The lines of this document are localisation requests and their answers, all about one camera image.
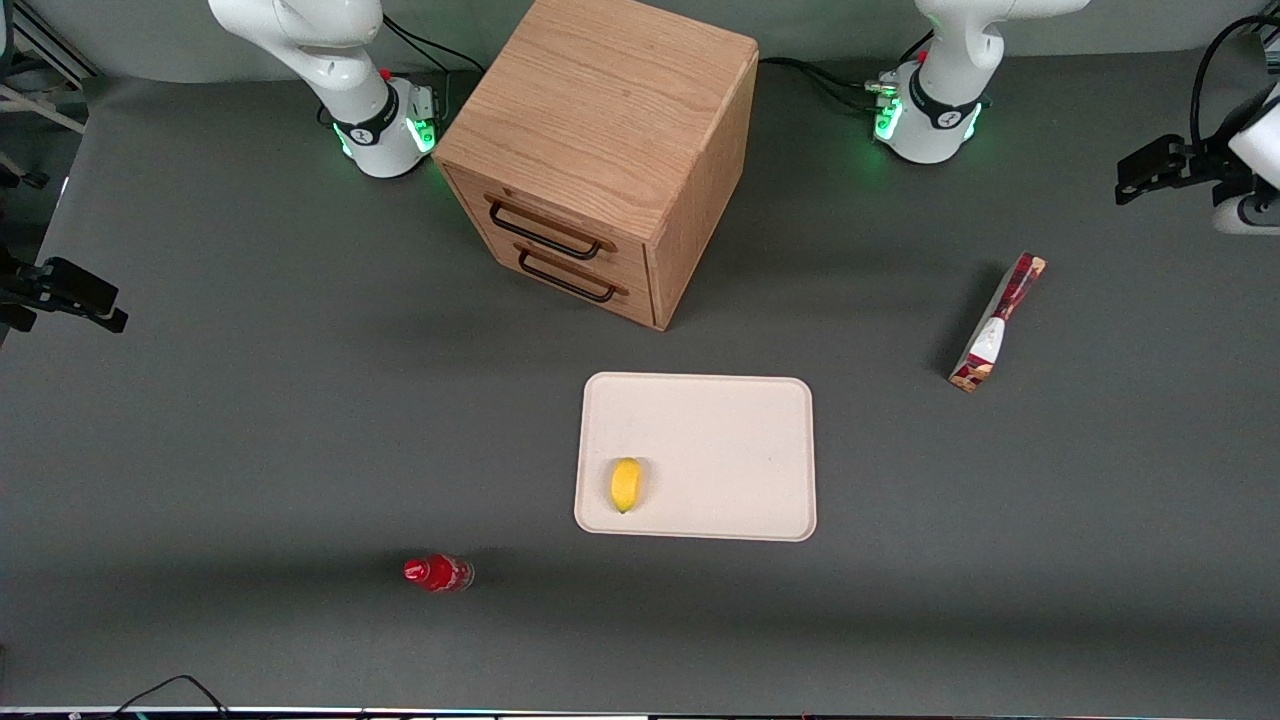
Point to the red cookie box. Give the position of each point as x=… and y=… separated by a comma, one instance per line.
x=995, y=325

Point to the red plastic bottle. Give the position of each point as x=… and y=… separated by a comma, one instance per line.
x=437, y=573

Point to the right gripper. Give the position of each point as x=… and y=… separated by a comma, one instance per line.
x=22, y=284

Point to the yellow lemon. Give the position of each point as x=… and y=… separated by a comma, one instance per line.
x=626, y=484

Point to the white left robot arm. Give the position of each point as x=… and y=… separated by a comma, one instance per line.
x=940, y=90

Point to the beige plastic tray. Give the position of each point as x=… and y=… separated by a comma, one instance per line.
x=720, y=450

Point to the wooden drawer cabinet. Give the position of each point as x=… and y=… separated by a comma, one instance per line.
x=610, y=130

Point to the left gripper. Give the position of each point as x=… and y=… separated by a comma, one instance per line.
x=1199, y=163

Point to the aluminium frame rail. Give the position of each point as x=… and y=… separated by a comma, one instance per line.
x=40, y=60

